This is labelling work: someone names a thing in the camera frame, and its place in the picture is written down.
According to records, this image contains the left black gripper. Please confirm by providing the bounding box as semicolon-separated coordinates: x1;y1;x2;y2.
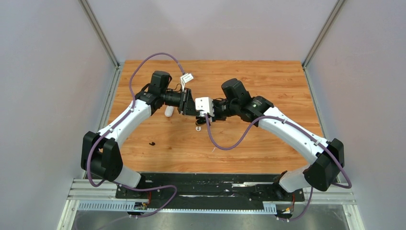
161;88;201;117

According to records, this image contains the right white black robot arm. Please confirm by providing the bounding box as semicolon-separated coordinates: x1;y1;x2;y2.
194;78;344;200

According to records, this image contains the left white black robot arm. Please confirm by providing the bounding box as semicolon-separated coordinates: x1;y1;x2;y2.
80;70;199;198

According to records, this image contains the white earbud charging case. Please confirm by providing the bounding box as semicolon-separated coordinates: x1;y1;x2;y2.
164;106;174;117

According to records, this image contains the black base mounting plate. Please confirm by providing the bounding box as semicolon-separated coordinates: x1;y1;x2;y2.
115;173;305;210

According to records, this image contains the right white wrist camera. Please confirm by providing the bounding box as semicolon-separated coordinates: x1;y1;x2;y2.
195;97;214;117

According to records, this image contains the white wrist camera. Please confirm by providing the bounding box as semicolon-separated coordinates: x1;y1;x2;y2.
195;97;214;117
180;73;194;91

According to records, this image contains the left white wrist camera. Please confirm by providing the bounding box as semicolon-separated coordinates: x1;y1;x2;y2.
180;73;194;91

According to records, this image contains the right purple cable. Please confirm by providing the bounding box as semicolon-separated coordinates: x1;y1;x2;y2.
204;114;353;222

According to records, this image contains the purple cable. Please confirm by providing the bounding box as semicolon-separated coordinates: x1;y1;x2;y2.
204;114;353;222
86;52;186;219

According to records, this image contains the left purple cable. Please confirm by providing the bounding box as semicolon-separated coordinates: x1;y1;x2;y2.
86;52;186;219

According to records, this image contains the grey slotted cable duct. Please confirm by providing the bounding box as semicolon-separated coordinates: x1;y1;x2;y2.
78;200;278;215

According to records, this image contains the left aluminium frame post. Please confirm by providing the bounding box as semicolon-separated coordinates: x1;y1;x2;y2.
78;0;120;69

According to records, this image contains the aluminium frame post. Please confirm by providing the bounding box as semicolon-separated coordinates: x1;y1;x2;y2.
302;0;347;70
78;0;120;69

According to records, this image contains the right aluminium frame post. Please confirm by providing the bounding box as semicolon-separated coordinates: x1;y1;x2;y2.
302;0;347;70

